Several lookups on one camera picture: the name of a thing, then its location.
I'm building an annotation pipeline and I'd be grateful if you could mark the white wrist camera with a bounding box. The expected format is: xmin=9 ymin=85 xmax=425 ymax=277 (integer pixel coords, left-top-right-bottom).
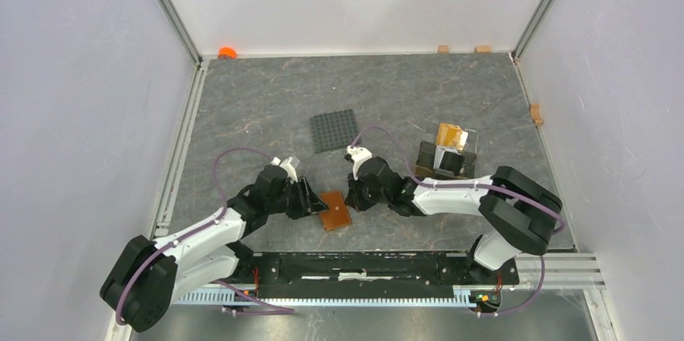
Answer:
xmin=270 ymin=156 xmax=300 ymax=183
xmin=344 ymin=146 xmax=373 ymax=167

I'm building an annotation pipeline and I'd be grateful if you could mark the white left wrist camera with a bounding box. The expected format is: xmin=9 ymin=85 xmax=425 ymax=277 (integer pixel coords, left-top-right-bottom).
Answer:
xmin=270 ymin=156 xmax=300 ymax=183

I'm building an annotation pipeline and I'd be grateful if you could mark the black credit card stack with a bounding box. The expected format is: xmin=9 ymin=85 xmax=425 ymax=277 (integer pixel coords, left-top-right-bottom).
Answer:
xmin=415 ymin=140 xmax=436 ymax=170

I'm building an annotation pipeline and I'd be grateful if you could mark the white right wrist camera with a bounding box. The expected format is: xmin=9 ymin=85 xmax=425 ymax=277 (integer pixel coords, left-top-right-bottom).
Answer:
xmin=344 ymin=146 xmax=373 ymax=167

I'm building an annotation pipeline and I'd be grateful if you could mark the white slotted cable duct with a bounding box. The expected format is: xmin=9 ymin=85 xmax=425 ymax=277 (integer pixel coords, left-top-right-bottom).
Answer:
xmin=175 ymin=285 xmax=476 ymax=309

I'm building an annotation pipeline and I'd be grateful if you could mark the dark grey studded baseplate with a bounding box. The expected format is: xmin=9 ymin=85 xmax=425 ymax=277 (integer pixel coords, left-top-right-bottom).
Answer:
xmin=309 ymin=109 xmax=360 ymax=153

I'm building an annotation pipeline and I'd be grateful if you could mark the gold credit card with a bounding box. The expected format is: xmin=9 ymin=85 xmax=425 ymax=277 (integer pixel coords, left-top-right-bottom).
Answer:
xmin=436 ymin=123 xmax=469 ymax=152

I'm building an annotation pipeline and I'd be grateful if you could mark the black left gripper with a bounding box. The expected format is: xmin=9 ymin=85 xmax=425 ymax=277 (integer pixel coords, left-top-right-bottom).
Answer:
xmin=266 ymin=175 xmax=329 ymax=220

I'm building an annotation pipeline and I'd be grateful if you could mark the brown leather card holder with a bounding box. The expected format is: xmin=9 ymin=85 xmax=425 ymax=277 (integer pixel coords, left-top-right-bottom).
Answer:
xmin=319 ymin=190 xmax=352 ymax=231

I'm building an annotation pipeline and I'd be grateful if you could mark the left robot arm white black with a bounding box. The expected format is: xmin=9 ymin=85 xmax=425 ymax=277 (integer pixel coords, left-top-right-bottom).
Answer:
xmin=99 ymin=164 xmax=329 ymax=332

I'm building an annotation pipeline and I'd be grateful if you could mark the orange round cap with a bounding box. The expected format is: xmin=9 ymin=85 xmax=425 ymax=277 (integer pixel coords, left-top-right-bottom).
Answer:
xmin=217 ymin=47 xmax=237 ymax=60

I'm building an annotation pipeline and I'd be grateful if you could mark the curved wooden piece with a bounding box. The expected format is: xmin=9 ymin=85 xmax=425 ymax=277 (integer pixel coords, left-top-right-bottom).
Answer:
xmin=529 ymin=103 xmax=544 ymax=127

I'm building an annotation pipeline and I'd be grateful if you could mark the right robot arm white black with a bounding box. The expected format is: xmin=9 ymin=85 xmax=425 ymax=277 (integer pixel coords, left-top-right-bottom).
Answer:
xmin=344 ymin=157 xmax=565 ymax=283

